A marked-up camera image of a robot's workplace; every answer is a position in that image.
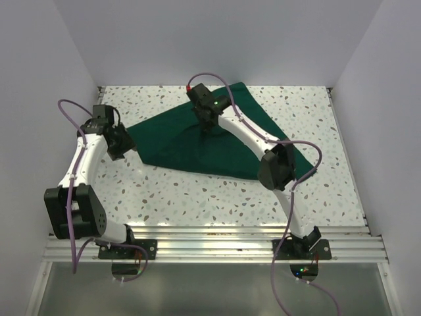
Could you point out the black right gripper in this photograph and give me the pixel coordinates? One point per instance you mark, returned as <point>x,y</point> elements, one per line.
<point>205,126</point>

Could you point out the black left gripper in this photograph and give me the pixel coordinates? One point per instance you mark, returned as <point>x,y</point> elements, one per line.
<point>127,144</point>

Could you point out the dark green surgical cloth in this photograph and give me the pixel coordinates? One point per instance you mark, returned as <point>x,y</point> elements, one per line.
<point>174,140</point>

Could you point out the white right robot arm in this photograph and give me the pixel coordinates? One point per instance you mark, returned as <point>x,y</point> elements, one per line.
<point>277,168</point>

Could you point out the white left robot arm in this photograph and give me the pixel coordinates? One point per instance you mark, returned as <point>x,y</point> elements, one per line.
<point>74,209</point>

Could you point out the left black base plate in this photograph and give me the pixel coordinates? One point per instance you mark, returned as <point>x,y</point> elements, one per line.
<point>139,249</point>

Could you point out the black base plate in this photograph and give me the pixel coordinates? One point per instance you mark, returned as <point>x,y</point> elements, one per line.
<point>139,249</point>
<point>291,250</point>

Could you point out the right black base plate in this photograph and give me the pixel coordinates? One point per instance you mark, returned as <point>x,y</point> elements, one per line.
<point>291,250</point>

